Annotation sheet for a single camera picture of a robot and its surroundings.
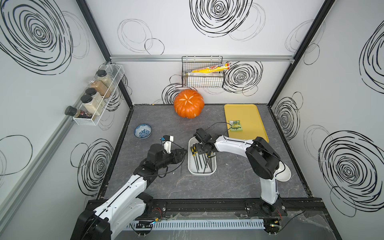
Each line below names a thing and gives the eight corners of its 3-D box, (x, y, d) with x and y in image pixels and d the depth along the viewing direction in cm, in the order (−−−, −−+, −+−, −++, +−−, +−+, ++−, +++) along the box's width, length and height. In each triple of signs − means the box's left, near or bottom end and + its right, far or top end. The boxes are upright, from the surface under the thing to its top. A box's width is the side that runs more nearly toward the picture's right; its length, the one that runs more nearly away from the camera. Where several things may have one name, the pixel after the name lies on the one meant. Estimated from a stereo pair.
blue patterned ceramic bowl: (134, 138, 102) (132, 135, 98) (137, 127, 108) (136, 123, 105) (150, 138, 102) (149, 135, 98) (153, 127, 108) (152, 123, 105)
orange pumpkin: (173, 118, 114) (171, 103, 102) (183, 102, 125) (182, 87, 113) (196, 124, 110) (196, 110, 98) (203, 108, 121) (204, 93, 109)
